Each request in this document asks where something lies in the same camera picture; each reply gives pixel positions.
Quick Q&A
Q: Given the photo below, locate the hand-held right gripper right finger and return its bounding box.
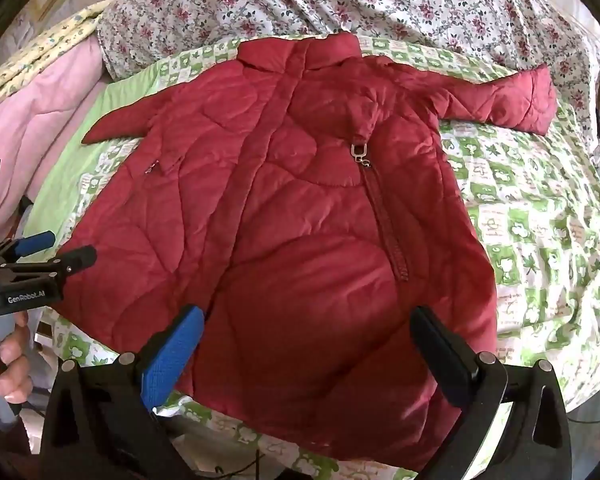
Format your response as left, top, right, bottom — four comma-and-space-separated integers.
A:
410, 306, 573, 480

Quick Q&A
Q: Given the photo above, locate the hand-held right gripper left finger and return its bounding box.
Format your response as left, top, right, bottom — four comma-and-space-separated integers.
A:
40, 305, 206, 480

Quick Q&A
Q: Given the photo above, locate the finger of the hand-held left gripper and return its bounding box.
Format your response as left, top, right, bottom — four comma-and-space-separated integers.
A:
0, 231, 57, 263
2, 245, 98, 281

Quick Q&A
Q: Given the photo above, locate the red quilted jacket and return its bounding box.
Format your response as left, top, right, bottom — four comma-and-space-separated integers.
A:
62, 31, 557, 473

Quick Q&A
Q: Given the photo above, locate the person's left hand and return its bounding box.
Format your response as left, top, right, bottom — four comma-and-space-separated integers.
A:
0, 310, 32, 417

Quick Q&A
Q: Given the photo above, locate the pink blanket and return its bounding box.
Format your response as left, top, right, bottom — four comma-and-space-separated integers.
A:
0, 35, 111, 241

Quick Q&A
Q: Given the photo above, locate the green checked bedsheet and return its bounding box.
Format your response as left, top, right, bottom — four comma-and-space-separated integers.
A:
27, 35, 600, 480

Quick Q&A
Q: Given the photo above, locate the yellow floral blanket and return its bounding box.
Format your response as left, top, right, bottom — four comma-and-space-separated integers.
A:
0, 0, 116, 116

